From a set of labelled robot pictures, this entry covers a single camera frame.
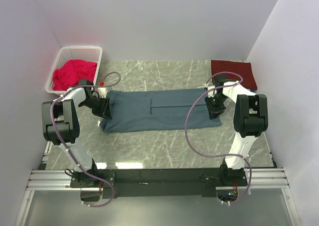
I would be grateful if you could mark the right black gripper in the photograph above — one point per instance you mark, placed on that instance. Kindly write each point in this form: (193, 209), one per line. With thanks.
(213, 111)

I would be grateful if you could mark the blue-grey t-shirt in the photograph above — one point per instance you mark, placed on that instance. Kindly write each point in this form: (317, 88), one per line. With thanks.
(157, 110)

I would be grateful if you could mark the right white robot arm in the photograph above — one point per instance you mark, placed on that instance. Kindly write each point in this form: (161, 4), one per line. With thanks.
(250, 116)

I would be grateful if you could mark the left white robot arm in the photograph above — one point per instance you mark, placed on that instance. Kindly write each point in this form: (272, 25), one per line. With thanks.
(60, 122)

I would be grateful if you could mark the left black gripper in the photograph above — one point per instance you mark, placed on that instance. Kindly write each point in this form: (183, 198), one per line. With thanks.
(104, 110)

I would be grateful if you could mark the folded dark red t-shirt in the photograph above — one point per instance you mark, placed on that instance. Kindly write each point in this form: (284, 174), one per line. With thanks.
(241, 68)

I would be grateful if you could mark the white plastic laundry basket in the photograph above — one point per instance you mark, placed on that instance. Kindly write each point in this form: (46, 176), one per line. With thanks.
(83, 52)

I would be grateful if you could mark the aluminium rail frame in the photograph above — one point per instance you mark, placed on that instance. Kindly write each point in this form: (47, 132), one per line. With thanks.
(50, 201)

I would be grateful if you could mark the crumpled pink-red t-shirt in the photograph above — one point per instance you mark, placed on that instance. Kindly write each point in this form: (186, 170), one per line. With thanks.
(71, 72)

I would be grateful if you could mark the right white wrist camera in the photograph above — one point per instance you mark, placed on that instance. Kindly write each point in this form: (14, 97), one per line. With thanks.
(208, 87)

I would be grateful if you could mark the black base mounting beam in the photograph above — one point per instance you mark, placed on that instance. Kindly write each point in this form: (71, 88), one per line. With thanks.
(170, 182)

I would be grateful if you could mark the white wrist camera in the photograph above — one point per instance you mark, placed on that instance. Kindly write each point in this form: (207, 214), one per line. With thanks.
(208, 87)
(102, 90)

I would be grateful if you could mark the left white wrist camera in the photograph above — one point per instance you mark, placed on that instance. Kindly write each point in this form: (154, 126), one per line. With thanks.
(102, 90)

